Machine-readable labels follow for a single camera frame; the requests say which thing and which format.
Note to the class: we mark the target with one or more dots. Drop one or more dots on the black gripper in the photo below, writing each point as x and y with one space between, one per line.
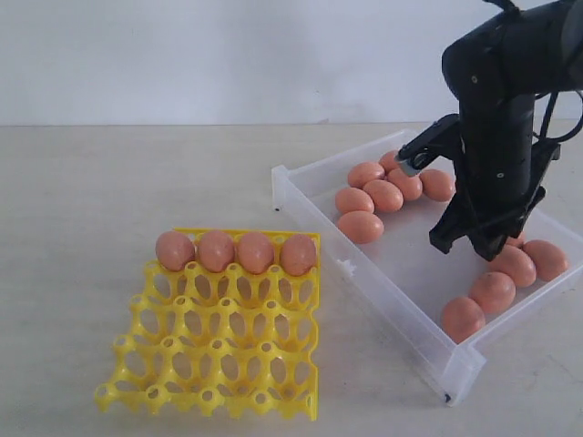
498 183

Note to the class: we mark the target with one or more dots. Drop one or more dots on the brown egg cluster back-left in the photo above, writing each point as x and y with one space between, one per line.
365 172

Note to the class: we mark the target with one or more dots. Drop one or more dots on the brown egg left cluster middle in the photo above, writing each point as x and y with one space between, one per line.
353 199

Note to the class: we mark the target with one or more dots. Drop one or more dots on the brown egg bin front-right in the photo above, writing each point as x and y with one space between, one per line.
494 292

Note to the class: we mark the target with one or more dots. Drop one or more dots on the yellow plastic egg tray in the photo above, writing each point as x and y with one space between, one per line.
207 340

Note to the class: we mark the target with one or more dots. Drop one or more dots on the brown egg cluster back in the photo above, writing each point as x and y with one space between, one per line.
388 161

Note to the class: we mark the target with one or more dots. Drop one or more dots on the brown egg bin front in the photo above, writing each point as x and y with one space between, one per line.
461 318

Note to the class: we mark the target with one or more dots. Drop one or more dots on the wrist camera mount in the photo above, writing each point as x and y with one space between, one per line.
426 145

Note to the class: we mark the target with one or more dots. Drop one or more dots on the brown egg left cluster front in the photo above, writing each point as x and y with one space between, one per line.
360 227

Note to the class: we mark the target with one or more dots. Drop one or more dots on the brown egg cluster centre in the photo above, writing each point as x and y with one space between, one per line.
386 196

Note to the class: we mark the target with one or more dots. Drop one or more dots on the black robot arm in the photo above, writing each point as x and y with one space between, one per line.
496 73

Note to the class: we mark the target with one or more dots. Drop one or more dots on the brown egg bin far right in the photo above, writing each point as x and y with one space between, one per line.
550 260

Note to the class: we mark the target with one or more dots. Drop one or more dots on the brown egg cluster centre-right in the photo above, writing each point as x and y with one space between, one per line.
411 187

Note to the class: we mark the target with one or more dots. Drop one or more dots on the brown egg bin right back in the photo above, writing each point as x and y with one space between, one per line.
518 241

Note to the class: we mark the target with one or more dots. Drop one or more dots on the brown egg cluster right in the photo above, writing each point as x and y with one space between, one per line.
437 185

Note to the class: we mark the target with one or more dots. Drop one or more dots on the brown egg bin right middle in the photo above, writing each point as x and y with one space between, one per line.
516 264

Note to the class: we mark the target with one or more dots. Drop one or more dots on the clear plastic bin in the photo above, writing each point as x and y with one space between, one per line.
401 279

